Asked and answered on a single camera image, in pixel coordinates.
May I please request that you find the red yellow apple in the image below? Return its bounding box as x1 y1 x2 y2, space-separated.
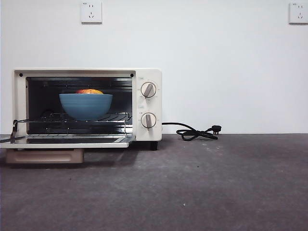
76 89 104 95

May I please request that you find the white wall socket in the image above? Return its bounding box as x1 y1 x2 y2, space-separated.
289 2 308 25
81 1 103 25

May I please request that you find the cream oven knob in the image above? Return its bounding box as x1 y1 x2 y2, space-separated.
140 112 157 131
140 81 157 99

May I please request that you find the blue bowl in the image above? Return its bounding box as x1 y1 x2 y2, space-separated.
59 93 113 121

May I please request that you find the glass oven door with handle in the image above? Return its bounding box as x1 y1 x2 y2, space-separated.
0 133 137 165

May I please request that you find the wire oven rack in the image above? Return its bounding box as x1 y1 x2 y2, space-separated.
13 112 134 135

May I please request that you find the cream Toshiba toaster oven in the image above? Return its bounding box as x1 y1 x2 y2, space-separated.
12 67 162 151

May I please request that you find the black power cable with plug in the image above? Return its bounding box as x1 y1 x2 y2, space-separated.
161 122 223 141

